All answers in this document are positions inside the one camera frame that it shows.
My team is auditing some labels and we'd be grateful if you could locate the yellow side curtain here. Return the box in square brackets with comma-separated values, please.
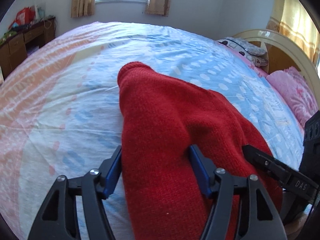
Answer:
[266, 0, 319, 66]

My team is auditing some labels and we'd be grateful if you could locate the black camera box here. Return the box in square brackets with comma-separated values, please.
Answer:
[299, 111, 320, 185]

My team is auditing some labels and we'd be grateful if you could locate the cream wooden headboard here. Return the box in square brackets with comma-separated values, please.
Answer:
[234, 29, 319, 89]

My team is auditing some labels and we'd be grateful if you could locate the grey patterned pillow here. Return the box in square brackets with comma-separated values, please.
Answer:
[218, 37, 268, 67]

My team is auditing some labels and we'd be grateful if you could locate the red gift bag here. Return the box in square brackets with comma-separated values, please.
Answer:
[8, 6, 35, 29]

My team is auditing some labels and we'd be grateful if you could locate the pink floral pillow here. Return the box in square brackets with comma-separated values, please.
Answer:
[266, 66, 319, 128]

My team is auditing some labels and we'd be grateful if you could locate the blue pink polka-dot bedsheet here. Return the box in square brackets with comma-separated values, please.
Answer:
[1, 22, 304, 239]

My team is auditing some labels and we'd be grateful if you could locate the brown wooden desk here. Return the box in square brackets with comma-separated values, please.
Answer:
[1, 16, 56, 80]

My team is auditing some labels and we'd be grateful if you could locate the red knitted sweater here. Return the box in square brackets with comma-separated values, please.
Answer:
[118, 62, 283, 239]

